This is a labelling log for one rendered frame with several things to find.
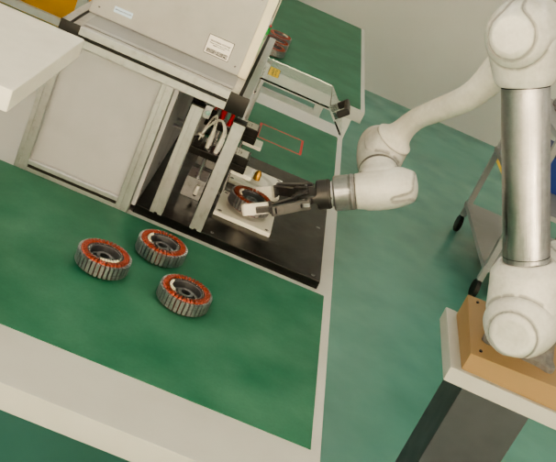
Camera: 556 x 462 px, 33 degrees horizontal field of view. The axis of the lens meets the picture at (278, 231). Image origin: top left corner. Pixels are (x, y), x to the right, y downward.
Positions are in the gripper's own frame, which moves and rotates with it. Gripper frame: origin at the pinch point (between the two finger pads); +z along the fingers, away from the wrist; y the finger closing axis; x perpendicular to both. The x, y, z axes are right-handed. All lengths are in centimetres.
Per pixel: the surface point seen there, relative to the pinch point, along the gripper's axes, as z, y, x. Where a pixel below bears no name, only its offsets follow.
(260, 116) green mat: 8, 92, -3
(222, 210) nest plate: 6.8, -5.7, 0.3
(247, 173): 0.0, -1.4, 7.8
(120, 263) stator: 20, -53, 8
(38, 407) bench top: 23, -98, 4
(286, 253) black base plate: -8.5, -12.0, -10.0
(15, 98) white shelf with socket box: 17, -95, 53
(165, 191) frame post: 16.6, -19.6, 11.4
